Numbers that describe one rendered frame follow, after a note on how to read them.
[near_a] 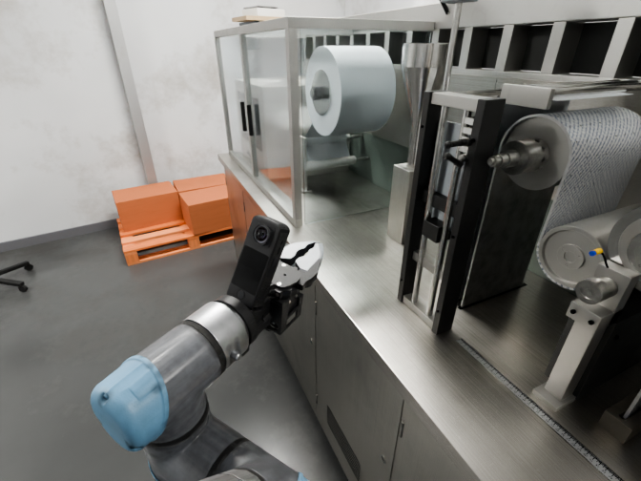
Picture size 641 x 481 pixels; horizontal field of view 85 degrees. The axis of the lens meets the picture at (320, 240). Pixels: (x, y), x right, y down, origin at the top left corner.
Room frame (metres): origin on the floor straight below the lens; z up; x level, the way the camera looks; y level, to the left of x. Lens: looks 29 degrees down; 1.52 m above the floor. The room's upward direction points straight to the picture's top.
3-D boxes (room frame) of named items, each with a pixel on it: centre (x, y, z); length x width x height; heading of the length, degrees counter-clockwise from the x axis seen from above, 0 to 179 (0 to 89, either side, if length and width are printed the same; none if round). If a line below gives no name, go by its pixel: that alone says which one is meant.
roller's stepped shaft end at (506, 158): (0.65, -0.34, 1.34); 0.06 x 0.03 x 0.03; 115
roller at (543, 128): (0.74, -0.53, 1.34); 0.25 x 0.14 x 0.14; 115
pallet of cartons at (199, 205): (2.91, 1.25, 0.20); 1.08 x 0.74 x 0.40; 123
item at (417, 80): (1.15, -0.31, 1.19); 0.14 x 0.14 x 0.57
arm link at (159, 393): (0.25, 0.16, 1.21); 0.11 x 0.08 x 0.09; 149
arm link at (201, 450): (0.24, 0.15, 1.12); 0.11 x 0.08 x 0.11; 59
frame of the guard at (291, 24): (1.88, 0.11, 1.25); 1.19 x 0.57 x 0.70; 25
